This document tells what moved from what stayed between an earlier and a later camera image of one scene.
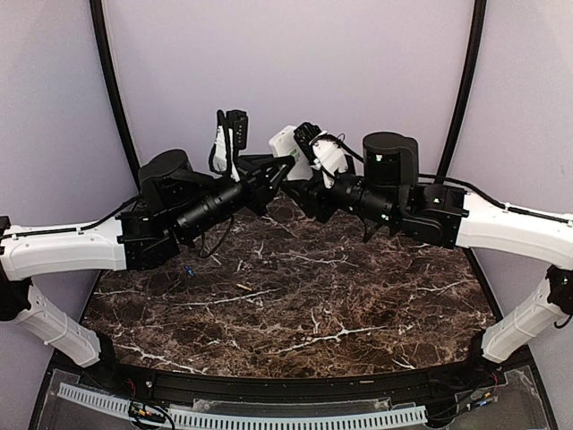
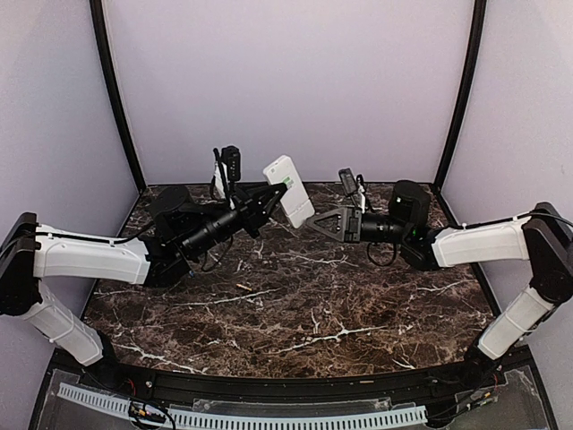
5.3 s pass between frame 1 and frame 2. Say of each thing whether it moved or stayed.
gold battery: stayed
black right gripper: moved
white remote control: moved
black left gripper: moved
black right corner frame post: stayed
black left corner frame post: stayed
